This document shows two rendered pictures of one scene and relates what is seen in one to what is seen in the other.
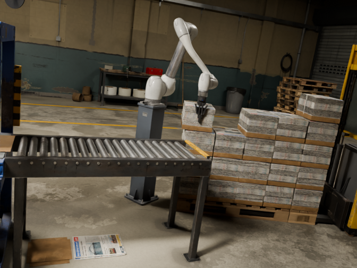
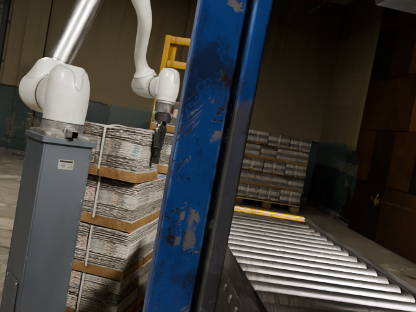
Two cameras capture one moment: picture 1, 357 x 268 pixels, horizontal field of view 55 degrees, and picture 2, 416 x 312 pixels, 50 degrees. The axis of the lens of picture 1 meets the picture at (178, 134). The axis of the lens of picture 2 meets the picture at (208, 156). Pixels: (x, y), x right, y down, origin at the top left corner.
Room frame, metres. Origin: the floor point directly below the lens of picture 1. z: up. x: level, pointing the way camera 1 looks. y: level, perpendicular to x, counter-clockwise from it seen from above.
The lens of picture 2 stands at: (2.34, 1.81, 1.12)
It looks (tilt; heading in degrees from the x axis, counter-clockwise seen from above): 3 degrees down; 285
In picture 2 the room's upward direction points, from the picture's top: 10 degrees clockwise
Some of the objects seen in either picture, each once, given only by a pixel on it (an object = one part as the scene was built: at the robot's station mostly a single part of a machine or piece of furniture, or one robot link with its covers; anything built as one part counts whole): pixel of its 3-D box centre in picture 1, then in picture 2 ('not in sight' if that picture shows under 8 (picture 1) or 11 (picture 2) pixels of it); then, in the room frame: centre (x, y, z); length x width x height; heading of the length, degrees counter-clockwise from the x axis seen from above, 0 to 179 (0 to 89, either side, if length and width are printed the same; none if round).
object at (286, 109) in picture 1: (303, 102); not in sight; (9.62, -3.35, 0.65); 1.33 x 0.94 x 1.30; 116
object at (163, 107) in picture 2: (202, 93); (164, 108); (3.12, -0.17, 1.19); 0.09 x 0.09 x 0.06
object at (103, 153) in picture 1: (102, 150); (310, 275); (2.33, 0.52, 0.77); 0.47 x 0.05 x 0.05; 22
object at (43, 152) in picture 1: (43, 149); not in sight; (2.18, 0.88, 0.77); 0.47 x 0.05 x 0.05; 22
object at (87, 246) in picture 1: (98, 245); not in sight; (2.35, 0.49, 0.01); 0.37 x 0.28 x 0.01; 112
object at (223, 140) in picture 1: (235, 171); (130, 238); (3.36, -0.63, 0.42); 1.17 x 0.39 x 0.83; 94
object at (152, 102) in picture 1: (151, 101); (64, 129); (3.31, 0.31, 1.03); 0.22 x 0.18 x 0.06; 145
